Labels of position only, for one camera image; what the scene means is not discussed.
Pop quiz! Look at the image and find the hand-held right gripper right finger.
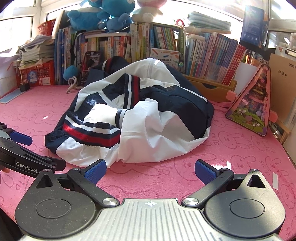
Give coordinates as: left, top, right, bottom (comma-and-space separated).
181, 159, 272, 208

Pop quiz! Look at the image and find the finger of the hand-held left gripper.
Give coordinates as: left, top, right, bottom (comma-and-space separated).
34, 152, 66, 172
10, 130, 33, 146

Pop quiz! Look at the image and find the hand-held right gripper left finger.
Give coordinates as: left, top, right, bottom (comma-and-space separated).
29, 159, 121, 208

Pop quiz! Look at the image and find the navy and white jacket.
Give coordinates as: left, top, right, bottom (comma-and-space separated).
45, 57, 215, 168

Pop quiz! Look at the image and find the pink rabbit print mat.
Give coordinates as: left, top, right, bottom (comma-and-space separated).
0, 85, 296, 241

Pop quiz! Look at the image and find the light blue flat pad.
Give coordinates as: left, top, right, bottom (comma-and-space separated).
0, 90, 26, 104

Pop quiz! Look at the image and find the white paper bag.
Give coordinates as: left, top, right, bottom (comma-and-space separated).
0, 49, 21, 98

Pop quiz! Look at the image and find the red plastic crate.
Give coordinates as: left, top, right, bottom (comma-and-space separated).
20, 61, 56, 87

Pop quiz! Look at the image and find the pink triangular miniature house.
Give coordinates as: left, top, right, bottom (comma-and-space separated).
225, 64, 278, 137

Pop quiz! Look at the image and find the blue plush ball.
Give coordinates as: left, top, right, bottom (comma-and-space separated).
63, 65, 79, 80

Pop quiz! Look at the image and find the wooden drawer organiser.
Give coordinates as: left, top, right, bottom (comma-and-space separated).
183, 74, 237, 102

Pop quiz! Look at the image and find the wooden rack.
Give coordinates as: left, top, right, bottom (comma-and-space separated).
269, 120, 292, 145

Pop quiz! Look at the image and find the stack of papers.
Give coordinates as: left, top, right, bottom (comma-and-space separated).
20, 35, 56, 66

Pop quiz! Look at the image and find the clear plastic box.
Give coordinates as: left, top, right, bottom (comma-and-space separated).
206, 61, 228, 81

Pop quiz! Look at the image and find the black smartphone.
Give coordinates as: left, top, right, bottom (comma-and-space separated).
81, 51, 103, 86

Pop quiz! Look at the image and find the white card sheet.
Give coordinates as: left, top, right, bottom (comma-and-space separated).
233, 62, 262, 93

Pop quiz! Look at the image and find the red plastic basket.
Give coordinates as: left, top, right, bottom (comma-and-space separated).
38, 20, 57, 36

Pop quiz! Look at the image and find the brown cardboard notebook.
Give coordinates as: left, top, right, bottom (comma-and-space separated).
268, 53, 296, 123

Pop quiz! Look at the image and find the white pencil print box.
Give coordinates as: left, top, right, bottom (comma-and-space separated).
150, 48, 180, 70

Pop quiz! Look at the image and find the row of tall books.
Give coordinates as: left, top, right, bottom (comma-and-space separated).
55, 28, 131, 86

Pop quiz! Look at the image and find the blue whale plush toy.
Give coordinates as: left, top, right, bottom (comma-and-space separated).
67, 9, 109, 32

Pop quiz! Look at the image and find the row of green yellow books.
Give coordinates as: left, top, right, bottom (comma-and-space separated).
131, 22, 184, 63

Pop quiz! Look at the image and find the stack of light green sheets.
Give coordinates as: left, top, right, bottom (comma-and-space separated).
187, 11, 232, 32

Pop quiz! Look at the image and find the dark blue poster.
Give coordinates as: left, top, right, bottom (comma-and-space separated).
239, 6, 265, 48

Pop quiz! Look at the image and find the white and pink plush toy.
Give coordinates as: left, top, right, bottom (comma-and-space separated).
132, 0, 167, 24

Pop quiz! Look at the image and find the white cord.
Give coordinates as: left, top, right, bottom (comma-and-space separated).
66, 76, 80, 94

